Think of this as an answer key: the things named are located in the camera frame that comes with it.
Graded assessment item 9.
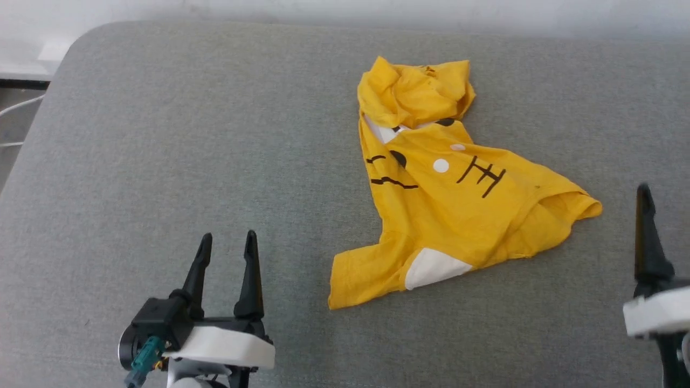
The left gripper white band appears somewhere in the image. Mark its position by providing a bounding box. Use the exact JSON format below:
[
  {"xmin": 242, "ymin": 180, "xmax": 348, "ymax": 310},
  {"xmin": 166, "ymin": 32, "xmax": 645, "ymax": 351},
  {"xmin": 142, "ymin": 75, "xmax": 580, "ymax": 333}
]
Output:
[{"xmin": 166, "ymin": 230, "xmax": 277, "ymax": 388}]

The teal cable connector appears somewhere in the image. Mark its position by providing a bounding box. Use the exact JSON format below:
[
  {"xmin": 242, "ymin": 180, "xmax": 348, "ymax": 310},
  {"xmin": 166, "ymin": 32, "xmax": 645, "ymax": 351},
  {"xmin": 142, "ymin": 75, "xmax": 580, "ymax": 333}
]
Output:
[{"xmin": 127, "ymin": 336, "xmax": 165, "ymax": 388}]

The yellow printed t-shirt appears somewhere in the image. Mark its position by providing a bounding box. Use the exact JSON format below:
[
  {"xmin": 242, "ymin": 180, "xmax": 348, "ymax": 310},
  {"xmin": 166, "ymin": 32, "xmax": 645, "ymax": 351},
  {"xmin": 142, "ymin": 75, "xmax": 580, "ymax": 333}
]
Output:
[{"xmin": 328, "ymin": 56, "xmax": 603, "ymax": 310}]

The white cable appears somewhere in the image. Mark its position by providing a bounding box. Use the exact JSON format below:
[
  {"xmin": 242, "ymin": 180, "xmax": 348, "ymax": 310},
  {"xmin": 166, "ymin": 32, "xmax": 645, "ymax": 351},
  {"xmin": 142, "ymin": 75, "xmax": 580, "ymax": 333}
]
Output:
[{"xmin": 0, "ymin": 94, "xmax": 45, "ymax": 149}]

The black baseboard strip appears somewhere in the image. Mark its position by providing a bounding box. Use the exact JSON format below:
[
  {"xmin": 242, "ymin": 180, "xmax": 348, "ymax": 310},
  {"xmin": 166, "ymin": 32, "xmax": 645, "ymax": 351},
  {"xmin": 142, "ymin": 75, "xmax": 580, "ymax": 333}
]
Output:
[{"xmin": 0, "ymin": 79, "xmax": 50, "ymax": 90}]

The grey fabric sofa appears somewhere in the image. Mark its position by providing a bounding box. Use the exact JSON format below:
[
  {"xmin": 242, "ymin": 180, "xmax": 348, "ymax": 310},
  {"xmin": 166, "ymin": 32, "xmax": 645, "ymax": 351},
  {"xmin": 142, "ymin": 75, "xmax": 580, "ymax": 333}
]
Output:
[{"xmin": 0, "ymin": 22, "xmax": 690, "ymax": 388}]

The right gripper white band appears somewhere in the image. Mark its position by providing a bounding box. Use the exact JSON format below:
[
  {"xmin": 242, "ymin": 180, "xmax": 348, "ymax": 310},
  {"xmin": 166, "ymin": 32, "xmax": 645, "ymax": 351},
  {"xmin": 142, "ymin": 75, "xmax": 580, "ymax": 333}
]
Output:
[{"xmin": 623, "ymin": 183, "xmax": 690, "ymax": 388}]

